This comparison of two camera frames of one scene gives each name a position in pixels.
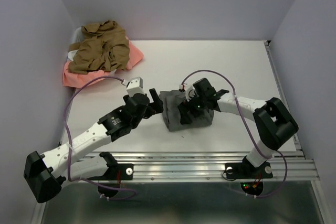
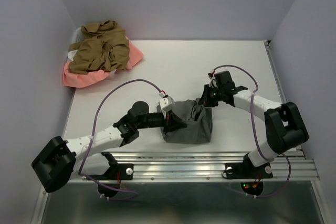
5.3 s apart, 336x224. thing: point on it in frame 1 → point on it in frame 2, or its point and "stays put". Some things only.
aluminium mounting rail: [289, 166] stays put
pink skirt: [71, 79] stays put
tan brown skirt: [105, 45] stays put
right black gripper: [184, 107] → [204, 101]
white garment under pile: [77, 36] stays put
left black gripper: [155, 107] → [174, 122]
